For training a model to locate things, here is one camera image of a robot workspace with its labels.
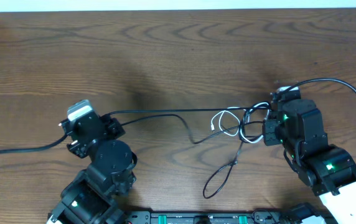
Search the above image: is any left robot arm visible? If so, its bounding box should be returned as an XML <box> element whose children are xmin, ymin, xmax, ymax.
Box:
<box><xmin>47</xmin><ymin>111</ymin><xmax>138</xmax><ymax>224</ymax></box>

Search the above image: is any white cable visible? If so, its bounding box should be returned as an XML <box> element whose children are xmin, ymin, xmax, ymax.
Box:
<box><xmin>210</xmin><ymin>101</ymin><xmax>272</xmax><ymax>144</ymax></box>

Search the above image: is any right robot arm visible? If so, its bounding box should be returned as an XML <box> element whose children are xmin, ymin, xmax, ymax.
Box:
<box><xmin>263</xmin><ymin>86</ymin><xmax>356</xmax><ymax>223</ymax></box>

